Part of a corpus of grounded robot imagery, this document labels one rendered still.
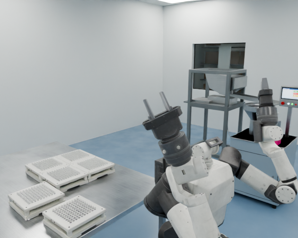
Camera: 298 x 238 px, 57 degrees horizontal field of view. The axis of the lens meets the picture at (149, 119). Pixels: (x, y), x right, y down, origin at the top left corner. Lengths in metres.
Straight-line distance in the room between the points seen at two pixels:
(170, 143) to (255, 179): 0.65
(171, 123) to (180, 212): 0.33
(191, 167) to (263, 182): 0.58
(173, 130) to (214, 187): 0.41
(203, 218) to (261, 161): 2.62
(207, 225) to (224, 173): 0.40
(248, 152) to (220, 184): 2.31
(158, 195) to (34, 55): 4.29
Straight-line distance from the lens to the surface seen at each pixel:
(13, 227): 1.75
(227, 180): 1.21
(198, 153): 1.14
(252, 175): 1.36
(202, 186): 1.11
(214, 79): 4.38
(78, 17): 5.61
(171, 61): 7.19
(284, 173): 1.35
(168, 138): 0.81
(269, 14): 6.16
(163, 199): 1.03
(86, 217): 1.57
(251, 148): 3.44
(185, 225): 0.97
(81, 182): 2.05
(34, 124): 5.17
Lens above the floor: 1.76
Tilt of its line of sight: 14 degrees down
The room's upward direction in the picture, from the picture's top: straight up
